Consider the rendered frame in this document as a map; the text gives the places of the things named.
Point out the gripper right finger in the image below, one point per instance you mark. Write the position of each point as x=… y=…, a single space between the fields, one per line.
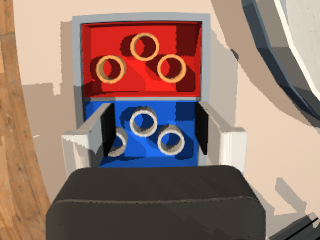
x=224 y=145

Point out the grey round turntable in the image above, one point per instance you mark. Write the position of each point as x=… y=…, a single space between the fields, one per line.
x=270 y=30

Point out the grey metal bushing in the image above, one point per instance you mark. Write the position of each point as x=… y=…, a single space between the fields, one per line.
x=143 y=132
x=116 y=151
x=173 y=149

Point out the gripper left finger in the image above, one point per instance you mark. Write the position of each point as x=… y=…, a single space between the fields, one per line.
x=87 y=146

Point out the bronze bushing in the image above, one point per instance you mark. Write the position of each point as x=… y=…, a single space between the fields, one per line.
x=136 y=38
x=176 y=78
x=101 y=74

